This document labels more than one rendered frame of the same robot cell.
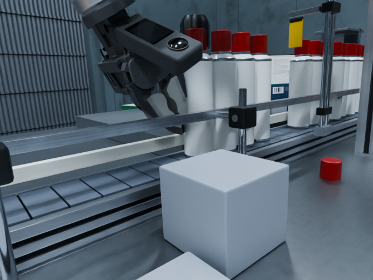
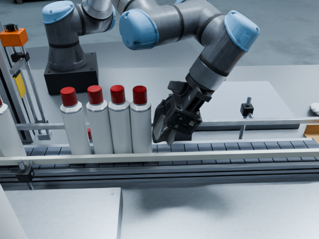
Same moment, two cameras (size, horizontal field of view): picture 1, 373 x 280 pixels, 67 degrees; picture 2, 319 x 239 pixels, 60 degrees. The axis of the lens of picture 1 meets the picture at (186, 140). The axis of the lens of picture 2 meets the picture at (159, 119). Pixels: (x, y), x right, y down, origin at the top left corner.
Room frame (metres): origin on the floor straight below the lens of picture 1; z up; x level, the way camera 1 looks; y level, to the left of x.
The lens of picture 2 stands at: (0.88, 0.35, 1.40)
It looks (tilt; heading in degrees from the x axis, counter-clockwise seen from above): 36 degrees down; 217
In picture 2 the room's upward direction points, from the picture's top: straight up
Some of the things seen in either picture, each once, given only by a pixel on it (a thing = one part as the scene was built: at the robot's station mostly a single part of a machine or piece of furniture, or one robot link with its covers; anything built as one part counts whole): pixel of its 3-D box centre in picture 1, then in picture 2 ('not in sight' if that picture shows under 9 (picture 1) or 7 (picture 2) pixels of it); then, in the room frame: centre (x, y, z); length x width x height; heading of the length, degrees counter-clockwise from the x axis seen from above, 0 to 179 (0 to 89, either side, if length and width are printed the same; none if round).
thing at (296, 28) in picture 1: (295, 33); (20, 84); (0.63, -0.24, 1.09); 0.03 x 0.01 x 0.06; 39
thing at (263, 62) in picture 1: (257, 89); (75, 125); (0.57, -0.15, 0.98); 0.05 x 0.05 x 0.20
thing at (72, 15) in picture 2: not in sight; (61, 22); (0.25, -0.59, 1.08); 0.13 x 0.12 x 0.14; 161
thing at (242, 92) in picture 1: (230, 144); not in sight; (0.41, -0.07, 0.91); 0.07 x 0.03 x 0.17; 39
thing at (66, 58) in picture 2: not in sight; (65, 51); (0.26, -0.59, 0.97); 0.15 x 0.15 x 0.10
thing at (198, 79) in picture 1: (197, 95); (141, 124); (0.47, -0.02, 0.98); 0.05 x 0.05 x 0.20
